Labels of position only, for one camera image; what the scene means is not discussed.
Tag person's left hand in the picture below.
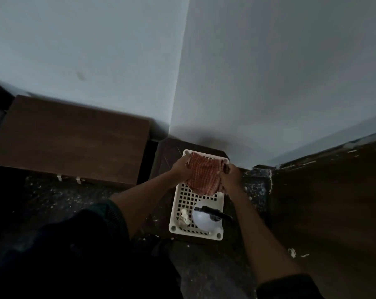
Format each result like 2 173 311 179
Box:
171 155 193 183

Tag person's right hand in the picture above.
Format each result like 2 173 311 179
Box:
218 163 242 195

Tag red checkered cloth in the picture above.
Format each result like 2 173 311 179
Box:
185 152 228 196

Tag person's right forearm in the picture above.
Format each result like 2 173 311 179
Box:
228 187 302 286

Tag person's left forearm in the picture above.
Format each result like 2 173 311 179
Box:
109 170 178 239

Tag small dark wooden stool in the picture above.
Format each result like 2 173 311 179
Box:
144 137 238 246

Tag white plastic lattice basket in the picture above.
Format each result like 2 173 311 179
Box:
169 149 230 241

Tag white spray bottle black nozzle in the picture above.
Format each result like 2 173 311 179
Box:
192 200 233 234

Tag dark wooden door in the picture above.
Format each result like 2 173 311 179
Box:
269 131 376 299

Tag brown wooden board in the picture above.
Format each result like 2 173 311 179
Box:
0 95 151 188

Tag person's dark clothing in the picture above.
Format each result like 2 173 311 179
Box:
0 199 184 299

